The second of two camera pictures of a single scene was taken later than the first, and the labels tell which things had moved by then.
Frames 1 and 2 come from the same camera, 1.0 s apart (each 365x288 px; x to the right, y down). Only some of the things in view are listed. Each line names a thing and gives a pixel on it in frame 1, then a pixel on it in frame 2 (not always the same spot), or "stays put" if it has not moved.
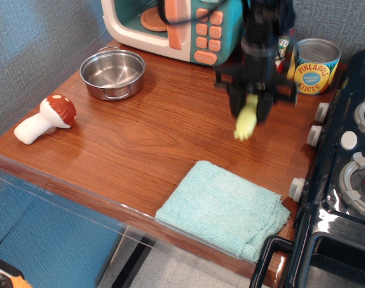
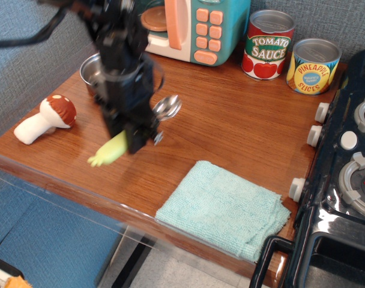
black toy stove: x=334 y=242 stays put
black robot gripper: x=258 y=72 → x=124 y=92
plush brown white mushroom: x=56 y=111 stays put
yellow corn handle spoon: x=247 y=121 → x=114 y=148
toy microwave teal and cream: x=205 y=32 stays put
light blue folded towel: x=216 y=207 stays put
